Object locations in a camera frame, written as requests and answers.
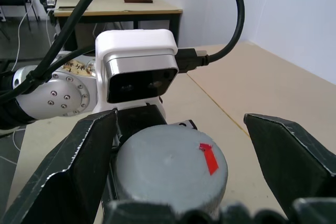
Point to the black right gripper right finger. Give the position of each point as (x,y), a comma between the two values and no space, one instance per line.
(288,155)

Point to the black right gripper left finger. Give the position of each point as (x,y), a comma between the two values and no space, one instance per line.
(65,171)

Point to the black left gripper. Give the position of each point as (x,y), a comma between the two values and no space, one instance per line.
(141,119)

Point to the grey jar lid red mark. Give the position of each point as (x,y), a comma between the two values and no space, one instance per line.
(168,166)

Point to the beige table black legs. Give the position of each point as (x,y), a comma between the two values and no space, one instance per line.
(110,6)

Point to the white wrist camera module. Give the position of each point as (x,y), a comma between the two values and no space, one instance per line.
(134,69)

